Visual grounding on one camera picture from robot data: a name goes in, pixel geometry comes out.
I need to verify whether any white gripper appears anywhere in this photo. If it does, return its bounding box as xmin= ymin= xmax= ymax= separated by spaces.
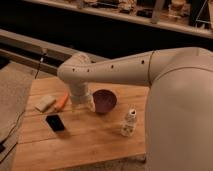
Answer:
xmin=70 ymin=87 xmax=95 ymax=112

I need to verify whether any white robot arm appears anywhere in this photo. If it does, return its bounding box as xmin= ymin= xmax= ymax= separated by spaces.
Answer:
xmin=57 ymin=47 xmax=213 ymax=171

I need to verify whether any orange carrot toy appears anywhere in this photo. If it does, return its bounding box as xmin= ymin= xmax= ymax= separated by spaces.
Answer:
xmin=54 ymin=93 xmax=69 ymax=111

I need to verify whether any purple bowl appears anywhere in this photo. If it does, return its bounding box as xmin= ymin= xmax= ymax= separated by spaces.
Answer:
xmin=93 ymin=89 xmax=117 ymax=114

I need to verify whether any black phone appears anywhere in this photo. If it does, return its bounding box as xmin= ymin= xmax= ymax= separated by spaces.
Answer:
xmin=46 ymin=115 xmax=65 ymax=131

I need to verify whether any wooden board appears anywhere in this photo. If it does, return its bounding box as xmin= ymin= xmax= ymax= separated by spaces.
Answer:
xmin=12 ymin=77 xmax=148 ymax=171

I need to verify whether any small clear bottle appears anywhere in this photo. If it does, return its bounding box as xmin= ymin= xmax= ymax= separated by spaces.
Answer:
xmin=121 ymin=108 xmax=137 ymax=137

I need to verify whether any background shelf with clutter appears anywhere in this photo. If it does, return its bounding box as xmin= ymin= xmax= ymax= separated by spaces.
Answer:
xmin=25 ymin=0 xmax=213 ymax=40

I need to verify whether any black cable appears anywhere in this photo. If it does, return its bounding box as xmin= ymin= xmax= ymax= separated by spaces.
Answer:
xmin=0 ymin=53 xmax=46 ymax=148

